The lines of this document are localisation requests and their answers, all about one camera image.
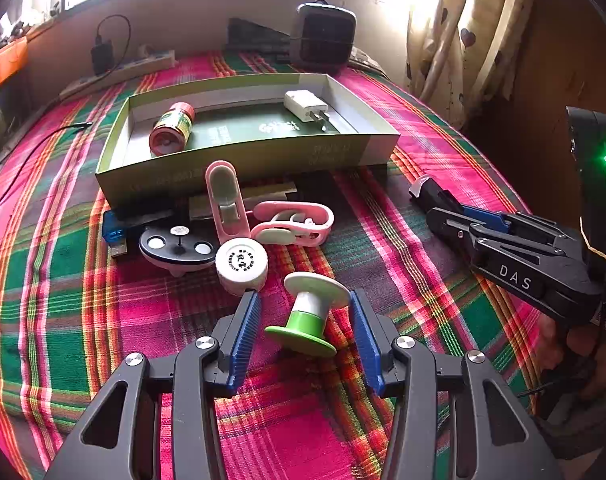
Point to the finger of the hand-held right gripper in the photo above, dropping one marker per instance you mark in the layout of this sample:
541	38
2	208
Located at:
483	217
448	225

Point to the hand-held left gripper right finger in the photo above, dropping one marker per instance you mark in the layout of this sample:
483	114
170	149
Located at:
365	340

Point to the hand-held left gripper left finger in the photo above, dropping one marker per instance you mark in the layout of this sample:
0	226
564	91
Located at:
245	330

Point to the black tool with white tip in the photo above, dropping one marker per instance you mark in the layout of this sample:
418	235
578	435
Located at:
435	192

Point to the green and white spool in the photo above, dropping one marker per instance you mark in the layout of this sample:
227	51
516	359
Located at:
308	310

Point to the white round jar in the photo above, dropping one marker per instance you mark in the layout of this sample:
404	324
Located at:
242	262

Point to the black oval magnet holder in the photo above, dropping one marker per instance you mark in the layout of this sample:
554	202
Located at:
175	250

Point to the pink plastic clip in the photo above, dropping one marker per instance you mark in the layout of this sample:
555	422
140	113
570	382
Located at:
225	195
303	210

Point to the green cardboard box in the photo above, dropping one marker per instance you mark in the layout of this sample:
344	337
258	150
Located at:
148	180

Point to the blue USB module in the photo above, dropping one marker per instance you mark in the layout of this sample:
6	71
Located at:
115	227

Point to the heart print curtain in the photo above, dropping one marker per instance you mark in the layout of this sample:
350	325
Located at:
478	35

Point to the white USB charger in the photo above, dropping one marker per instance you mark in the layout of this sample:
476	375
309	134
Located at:
303	105

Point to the red cap medicine bottle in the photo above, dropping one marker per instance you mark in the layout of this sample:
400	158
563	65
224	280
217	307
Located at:
170	127

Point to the grey and black speaker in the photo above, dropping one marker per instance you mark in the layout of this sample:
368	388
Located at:
323	35

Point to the white power strip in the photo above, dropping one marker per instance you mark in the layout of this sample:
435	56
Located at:
133	67

